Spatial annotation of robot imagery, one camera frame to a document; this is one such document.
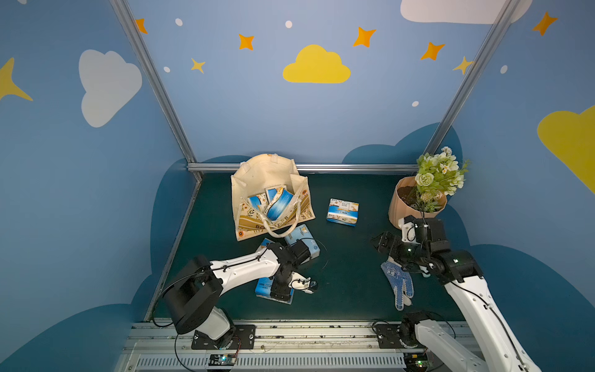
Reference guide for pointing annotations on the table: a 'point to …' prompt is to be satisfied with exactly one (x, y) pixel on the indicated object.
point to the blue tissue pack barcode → (279, 204)
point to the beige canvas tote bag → (252, 179)
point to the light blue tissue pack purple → (303, 233)
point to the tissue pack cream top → (343, 212)
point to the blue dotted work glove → (400, 281)
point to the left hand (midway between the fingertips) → (291, 282)
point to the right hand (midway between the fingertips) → (383, 244)
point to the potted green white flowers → (424, 195)
